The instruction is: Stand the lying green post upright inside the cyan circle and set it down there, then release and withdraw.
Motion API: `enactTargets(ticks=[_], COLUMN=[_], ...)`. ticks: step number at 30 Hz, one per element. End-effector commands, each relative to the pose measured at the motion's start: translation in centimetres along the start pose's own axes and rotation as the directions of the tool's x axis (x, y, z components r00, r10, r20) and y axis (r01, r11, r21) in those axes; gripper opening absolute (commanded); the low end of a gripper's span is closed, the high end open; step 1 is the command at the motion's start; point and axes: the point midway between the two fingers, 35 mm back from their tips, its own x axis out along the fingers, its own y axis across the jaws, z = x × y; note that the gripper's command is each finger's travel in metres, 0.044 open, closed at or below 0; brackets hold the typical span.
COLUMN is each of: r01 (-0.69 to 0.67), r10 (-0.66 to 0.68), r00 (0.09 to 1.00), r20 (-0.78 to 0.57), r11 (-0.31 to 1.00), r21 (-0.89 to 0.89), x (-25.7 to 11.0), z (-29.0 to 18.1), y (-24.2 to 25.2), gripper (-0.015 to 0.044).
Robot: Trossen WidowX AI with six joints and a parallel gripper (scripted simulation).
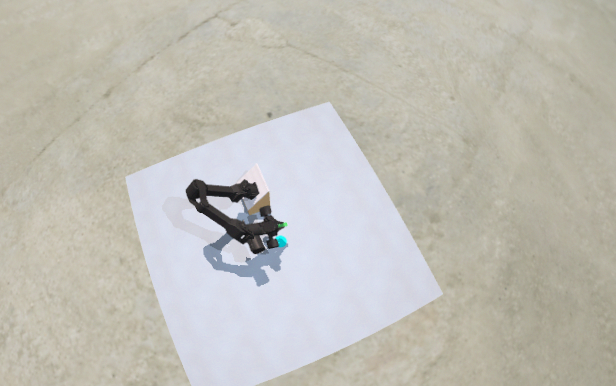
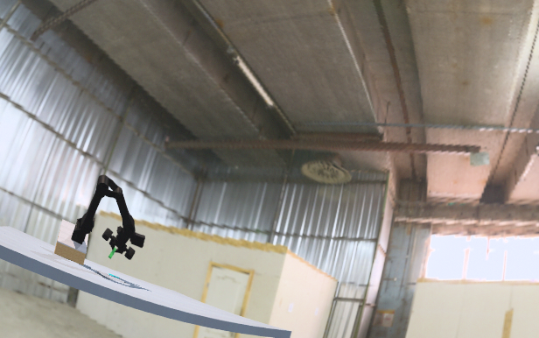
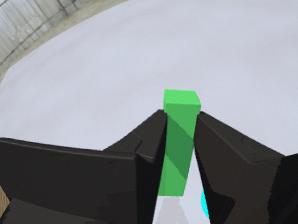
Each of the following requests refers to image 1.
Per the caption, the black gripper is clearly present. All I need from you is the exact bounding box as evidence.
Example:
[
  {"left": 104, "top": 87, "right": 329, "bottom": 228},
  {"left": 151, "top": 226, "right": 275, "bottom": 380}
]
[{"left": 255, "top": 205, "right": 285, "bottom": 249}]

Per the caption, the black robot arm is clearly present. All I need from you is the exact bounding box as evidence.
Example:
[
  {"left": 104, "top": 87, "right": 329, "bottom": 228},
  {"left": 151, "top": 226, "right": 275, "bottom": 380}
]
[{"left": 186, "top": 179, "right": 279, "bottom": 254}]

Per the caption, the cyan circle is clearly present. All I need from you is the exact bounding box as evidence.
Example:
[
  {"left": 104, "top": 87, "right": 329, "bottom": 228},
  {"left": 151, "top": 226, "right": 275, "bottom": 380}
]
[{"left": 275, "top": 236, "right": 287, "bottom": 247}]

